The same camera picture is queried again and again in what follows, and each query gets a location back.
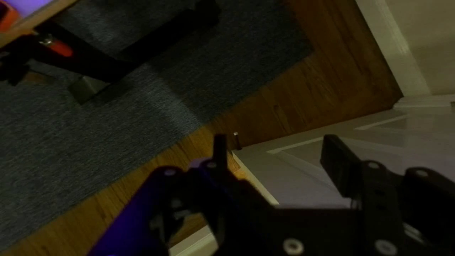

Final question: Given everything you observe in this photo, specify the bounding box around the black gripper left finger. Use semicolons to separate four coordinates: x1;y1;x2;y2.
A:
86;134;281;256

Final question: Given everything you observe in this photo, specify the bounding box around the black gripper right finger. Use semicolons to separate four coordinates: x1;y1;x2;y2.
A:
320;134;455;256

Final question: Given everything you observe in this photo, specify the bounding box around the gray woven rug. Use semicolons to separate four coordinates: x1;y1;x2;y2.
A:
0;0;315;252

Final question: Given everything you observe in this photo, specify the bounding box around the white panel door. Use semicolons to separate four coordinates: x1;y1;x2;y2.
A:
167;101;455;256

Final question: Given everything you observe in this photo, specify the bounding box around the light wooden table board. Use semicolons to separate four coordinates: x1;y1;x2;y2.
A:
0;0;78;50

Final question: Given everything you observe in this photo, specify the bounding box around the black orange bar clamp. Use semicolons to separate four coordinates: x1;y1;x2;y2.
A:
0;30;78;88

